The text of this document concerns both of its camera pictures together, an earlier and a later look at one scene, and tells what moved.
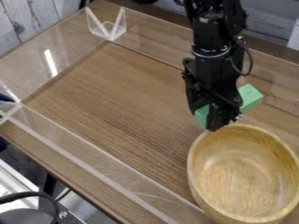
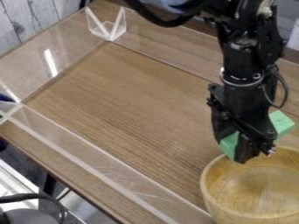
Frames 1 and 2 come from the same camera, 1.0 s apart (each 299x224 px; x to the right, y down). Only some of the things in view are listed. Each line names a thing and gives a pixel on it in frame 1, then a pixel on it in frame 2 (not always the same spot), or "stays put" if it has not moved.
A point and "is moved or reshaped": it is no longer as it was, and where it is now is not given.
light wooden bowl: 244,176 is moved or reshaped
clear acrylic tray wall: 93,92 stays put
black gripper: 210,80 -> 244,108
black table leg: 51,185 stays put
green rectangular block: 252,99 is moved or reshaped
